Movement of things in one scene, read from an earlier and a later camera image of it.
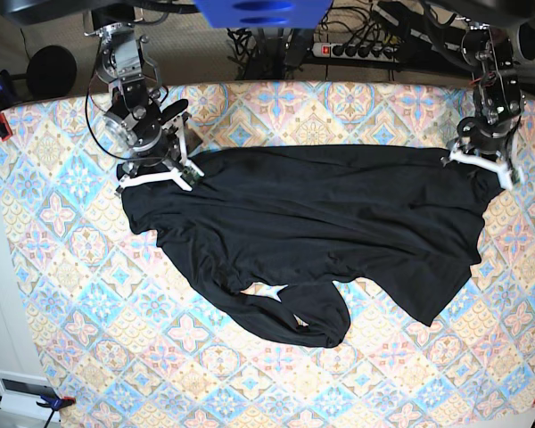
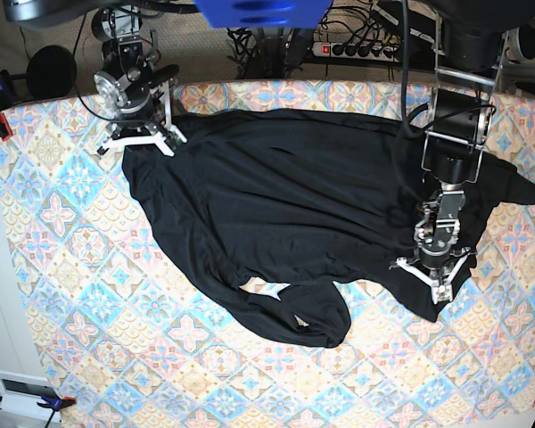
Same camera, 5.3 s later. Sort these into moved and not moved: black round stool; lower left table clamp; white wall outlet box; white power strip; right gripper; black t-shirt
Moved: right gripper; black t-shirt
Not moved: black round stool; white power strip; white wall outlet box; lower left table clamp
